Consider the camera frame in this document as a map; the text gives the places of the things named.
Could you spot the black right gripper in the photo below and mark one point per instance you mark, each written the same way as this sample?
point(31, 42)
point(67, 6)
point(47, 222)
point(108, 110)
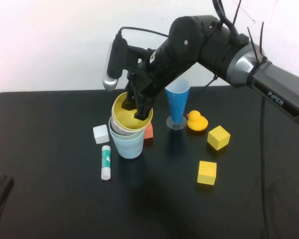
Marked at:
point(152, 74)

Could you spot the yellow plastic cup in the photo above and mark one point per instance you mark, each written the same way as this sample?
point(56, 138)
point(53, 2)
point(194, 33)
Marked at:
point(125, 119)

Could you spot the pink plastic cup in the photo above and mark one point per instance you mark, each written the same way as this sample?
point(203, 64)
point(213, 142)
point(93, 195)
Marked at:
point(118, 129)

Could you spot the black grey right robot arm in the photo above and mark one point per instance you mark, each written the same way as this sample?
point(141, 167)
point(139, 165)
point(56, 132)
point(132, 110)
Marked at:
point(239, 62)

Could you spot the orange foam cube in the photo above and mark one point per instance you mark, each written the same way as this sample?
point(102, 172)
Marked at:
point(149, 132)

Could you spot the blue cone glass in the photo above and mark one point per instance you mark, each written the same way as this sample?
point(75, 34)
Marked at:
point(177, 107)

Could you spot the light blue plastic cup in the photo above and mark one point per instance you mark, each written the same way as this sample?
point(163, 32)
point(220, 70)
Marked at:
point(128, 149)

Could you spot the white foam cube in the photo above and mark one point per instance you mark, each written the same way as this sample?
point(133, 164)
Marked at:
point(100, 134)

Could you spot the green white glue stick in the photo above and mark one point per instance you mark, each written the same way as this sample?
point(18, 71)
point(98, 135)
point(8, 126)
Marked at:
point(105, 161)

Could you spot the yellow rubber duck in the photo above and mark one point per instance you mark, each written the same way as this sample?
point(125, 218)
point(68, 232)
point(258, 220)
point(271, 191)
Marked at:
point(196, 123)

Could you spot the black zip tie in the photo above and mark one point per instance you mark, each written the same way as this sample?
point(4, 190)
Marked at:
point(237, 12)
point(207, 85)
point(255, 47)

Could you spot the yellow foam cube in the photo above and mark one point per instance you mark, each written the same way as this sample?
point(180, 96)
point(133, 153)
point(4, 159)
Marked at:
point(206, 173)
point(218, 138)

